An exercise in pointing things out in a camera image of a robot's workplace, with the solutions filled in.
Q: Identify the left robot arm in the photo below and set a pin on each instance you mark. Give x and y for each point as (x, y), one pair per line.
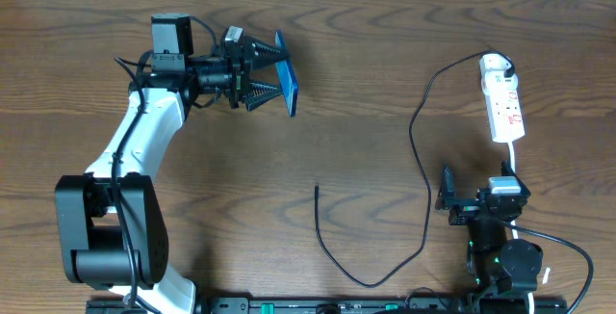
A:
(112, 231)

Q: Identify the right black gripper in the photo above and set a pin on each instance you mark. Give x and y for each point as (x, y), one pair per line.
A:
(471, 205)

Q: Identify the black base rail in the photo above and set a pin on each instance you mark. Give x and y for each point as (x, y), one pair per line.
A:
(421, 304)

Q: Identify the blue Galaxy smartphone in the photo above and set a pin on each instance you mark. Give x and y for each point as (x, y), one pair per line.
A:
(289, 84)

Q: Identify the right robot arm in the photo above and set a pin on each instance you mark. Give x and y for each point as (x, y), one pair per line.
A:
(505, 269)

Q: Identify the white power strip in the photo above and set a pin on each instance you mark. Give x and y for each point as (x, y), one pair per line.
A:
(503, 106)

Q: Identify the white USB charger plug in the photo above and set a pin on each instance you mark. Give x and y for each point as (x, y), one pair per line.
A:
(496, 62)

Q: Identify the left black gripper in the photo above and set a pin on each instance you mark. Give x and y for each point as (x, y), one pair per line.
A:
(238, 73)

